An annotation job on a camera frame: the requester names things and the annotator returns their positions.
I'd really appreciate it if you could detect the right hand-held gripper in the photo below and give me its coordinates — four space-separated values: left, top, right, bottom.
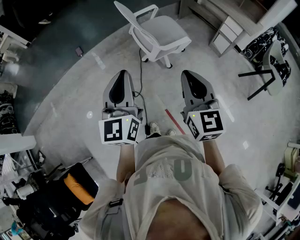
180 69 226 142

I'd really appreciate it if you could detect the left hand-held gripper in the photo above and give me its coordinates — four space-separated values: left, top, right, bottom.
98 69 144 146

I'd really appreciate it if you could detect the person's right forearm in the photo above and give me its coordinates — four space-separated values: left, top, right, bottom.
202 140 227 176

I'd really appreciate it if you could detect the person's left forearm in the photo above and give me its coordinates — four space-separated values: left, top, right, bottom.
116 143 137 183

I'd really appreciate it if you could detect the grey chair with black legs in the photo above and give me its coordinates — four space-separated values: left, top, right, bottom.
238 39 288 101

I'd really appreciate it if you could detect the curved wooden reception desk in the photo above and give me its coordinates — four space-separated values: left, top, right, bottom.
178 0 298 58

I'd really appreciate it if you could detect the red floor tape strip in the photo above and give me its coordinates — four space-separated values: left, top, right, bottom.
165 108 186 135

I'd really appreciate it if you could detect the person's left shoe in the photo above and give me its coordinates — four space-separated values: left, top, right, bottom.
150 121 161 136

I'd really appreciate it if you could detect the black white patterned cushion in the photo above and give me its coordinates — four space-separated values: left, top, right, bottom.
0 90 18 135
242 27 292 87

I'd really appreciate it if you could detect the person's beige shirt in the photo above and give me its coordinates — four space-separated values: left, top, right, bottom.
79 135 263 240

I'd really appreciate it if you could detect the white shelf board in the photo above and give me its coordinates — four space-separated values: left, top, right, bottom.
0 135 37 156

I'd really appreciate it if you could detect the black and orange backpack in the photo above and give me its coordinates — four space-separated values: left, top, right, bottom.
16 161 99 240

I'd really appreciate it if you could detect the white table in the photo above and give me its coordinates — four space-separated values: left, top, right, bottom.
0 24 31 64

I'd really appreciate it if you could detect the black folding stand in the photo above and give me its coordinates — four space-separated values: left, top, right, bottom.
264 163 294 205

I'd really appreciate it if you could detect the white paper roll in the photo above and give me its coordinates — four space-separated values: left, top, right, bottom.
16 184 35 200

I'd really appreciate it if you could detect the white shelf unit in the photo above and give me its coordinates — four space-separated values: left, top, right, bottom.
254 174 300 226

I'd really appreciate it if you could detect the black cable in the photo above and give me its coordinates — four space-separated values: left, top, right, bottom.
132 48 150 127

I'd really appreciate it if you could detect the grey shoulder strap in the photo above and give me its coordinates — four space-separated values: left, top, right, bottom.
100 198 131 240

